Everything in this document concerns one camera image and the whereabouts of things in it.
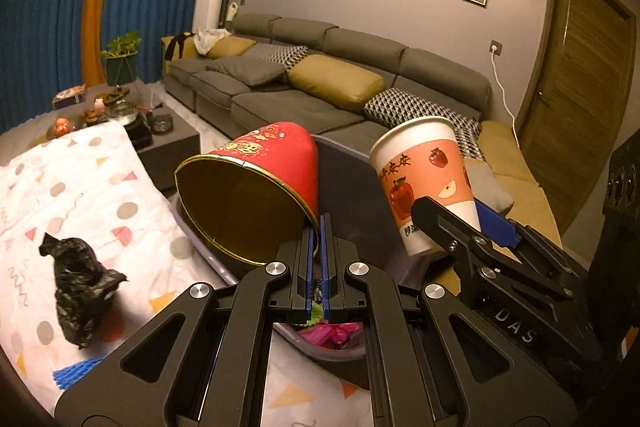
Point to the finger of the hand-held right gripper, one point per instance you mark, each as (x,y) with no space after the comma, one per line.
(500,227)
(500,307)

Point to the wooden door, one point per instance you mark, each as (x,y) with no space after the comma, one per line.
(575,82)

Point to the flat grey pillow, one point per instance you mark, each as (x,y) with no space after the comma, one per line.
(245,71)

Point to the flat decorated box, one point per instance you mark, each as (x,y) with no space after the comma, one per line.
(69,97)

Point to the black plastic bag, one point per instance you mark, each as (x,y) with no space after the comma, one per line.
(75,287)

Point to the grey plastic bin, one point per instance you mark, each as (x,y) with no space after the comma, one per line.
(350,187)

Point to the small yellow pillow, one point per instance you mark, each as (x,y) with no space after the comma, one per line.
(230,48)

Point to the large black white patterned pillow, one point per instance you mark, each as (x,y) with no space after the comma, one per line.
(400,107)

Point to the pink plastic bag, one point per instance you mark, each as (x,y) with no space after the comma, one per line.
(330,336)

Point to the wall socket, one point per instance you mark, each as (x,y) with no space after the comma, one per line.
(495,47)

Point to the dark teapot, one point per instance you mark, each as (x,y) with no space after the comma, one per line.
(116,93)

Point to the large yellow pillow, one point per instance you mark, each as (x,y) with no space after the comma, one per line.
(335,82)

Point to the glass ashtray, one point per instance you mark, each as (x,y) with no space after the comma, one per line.
(162,124)

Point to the white cloth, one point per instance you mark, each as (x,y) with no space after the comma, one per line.
(212,41)

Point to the grey sectional sofa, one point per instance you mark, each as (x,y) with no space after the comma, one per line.
(280,107)

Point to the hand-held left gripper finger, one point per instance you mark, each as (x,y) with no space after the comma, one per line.
(314,267)
(326,267)

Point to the potted plant on metal stand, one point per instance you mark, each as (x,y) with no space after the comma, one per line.
(120,52)

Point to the blue foam net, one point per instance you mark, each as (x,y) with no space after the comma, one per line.
(75,372)

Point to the red paper cup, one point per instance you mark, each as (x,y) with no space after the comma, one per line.
(280,157)

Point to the small grey cushion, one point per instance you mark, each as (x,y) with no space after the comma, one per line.
(487,187)

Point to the white orange paper cup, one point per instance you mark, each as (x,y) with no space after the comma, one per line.
(425,157)

